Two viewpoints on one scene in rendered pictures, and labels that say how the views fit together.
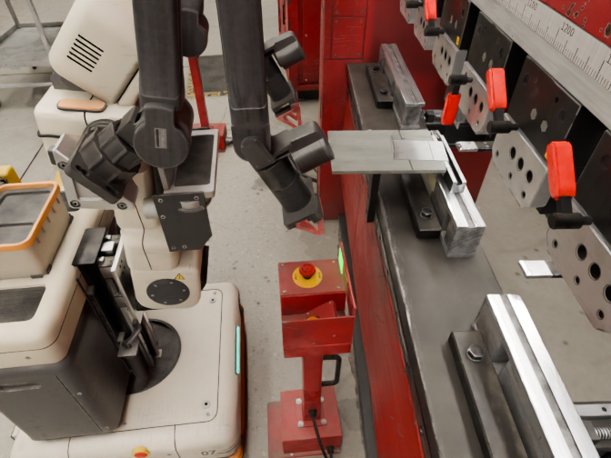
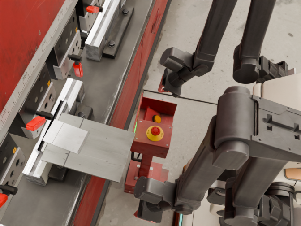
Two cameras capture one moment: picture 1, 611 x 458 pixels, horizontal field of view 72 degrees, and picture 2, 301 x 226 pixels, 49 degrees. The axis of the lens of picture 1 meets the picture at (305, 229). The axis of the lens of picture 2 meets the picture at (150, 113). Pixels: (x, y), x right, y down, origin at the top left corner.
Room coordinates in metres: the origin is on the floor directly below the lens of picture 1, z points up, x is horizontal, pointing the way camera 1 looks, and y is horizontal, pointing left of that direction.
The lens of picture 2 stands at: (1.27, 0.04, 2.02)
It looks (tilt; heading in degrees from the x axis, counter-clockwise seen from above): 61 degrees down; 187
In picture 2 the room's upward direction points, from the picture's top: 10 degrees clockwise
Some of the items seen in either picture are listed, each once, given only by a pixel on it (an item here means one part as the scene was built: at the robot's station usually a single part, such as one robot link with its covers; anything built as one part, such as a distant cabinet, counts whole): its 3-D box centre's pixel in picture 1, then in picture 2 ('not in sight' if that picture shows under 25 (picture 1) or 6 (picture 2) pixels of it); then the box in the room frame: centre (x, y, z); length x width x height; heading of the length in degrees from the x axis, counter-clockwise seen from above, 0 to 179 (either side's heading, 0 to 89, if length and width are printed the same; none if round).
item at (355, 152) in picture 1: (383, 150); (89, 146); (0.88, -0.19, 1.00); 0.26 x 0.18 x 0.01; 91
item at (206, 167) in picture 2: not in sight; (204, 167); (1.01, 0.13, 1.40); 0.11 x 0.06 x 0.43; 6
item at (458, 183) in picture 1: (446, 162); (52, 125); (0.85, -0.34, 0.99); 0.20 x 0.03 x 0.03; 1
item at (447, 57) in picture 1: (467, 34); (25, 99); (0.91, -0.34, 1.26); 0.15 x 0.09 x 0.17; 1
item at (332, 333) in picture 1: (313, 299); (153, 126); (0.62, -0.02, 0.75); 0.20 x 0.16 x 0.18; 5
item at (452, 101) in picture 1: (455, 100); (75, 66); (0.73, -0.28, 1.20); 0.04 x 0.02 x 0.10; 91
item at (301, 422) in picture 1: (311, 411); (143, 173); (0.62, -0.02, 0.13); 0.10 x 0.10 x 0.01; 5
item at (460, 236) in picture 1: (442, 187); (57, 129); (0.83, -0.34, 0.92); 0.39 x 0.06 x 0.10; 1
